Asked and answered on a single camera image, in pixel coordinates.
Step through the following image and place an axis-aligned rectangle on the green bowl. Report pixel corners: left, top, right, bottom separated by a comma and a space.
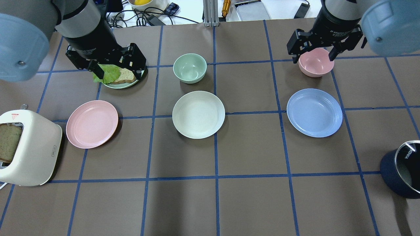
173, 53, 207, 84

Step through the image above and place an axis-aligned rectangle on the green lettuce leaf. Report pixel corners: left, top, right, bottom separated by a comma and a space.
93, 64, 121, 85

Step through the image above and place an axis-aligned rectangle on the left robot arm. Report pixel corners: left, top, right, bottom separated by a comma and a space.
0, 0, 146, 82

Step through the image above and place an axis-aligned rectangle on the pink plate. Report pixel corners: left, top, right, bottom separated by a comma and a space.
66, 100, 119, 149

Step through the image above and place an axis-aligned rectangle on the light green plate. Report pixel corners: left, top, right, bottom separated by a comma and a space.
104, 69, 147, 89

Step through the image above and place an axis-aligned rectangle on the silver digital scale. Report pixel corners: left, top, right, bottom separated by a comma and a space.
234, 0, 271, 21

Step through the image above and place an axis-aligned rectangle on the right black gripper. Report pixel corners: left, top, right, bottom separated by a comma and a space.
286, 26, 363, 64

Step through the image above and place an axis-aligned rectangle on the aluminium frame post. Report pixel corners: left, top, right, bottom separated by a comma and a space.
203, 0, 220, 27

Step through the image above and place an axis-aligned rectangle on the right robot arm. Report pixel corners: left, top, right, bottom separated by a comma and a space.
286, 0, 420, 63

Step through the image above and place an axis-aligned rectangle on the black power adapter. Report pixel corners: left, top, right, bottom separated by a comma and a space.
294, 3, 310, 18

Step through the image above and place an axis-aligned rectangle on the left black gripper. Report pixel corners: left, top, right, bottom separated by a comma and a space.
66, 42, 147, 81

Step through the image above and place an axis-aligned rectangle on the cream toaster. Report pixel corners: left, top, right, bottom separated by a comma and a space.
0, 109, 62, 186

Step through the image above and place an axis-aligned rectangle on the glass pot lid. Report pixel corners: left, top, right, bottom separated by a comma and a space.
395, 140, 420, 193

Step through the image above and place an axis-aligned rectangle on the white bowl with fruit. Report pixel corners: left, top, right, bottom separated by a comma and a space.
128, 0, 170, 13

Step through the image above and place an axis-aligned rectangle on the cream plate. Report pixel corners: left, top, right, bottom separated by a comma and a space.
172, 91, 225, 139

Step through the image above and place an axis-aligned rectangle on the blue plate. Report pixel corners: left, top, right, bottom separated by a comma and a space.
286, 88, 343, 138

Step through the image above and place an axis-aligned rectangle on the bread slice on plate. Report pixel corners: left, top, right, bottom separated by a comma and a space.
111, 69, 136, 85

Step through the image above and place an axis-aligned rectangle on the gold screwdriver handle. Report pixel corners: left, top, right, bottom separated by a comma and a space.
221, 0, 231, 18

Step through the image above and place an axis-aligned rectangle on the pink bowl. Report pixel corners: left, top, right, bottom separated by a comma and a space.
298, 48, 335, 78

